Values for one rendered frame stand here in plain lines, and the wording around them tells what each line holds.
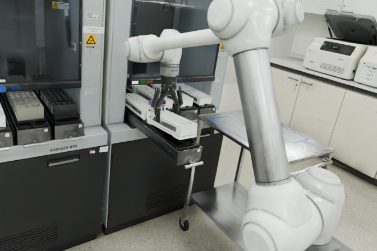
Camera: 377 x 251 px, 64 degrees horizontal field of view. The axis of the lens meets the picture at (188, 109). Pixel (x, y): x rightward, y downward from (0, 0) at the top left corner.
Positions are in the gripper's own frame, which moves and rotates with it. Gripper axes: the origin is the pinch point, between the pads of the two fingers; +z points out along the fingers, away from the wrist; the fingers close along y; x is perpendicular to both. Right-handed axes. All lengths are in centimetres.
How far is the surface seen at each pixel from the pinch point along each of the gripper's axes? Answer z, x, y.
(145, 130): 9.1, 8.6, -6.9
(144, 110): 0.1, 14.1, -4.9
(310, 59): -20, 69, 230
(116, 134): 14.3, 22.3, -16.3
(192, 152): 11.3, -20.7, 0.8
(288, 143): 10, -37, 50
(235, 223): 63, -19, 38
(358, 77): -9, 14, 229
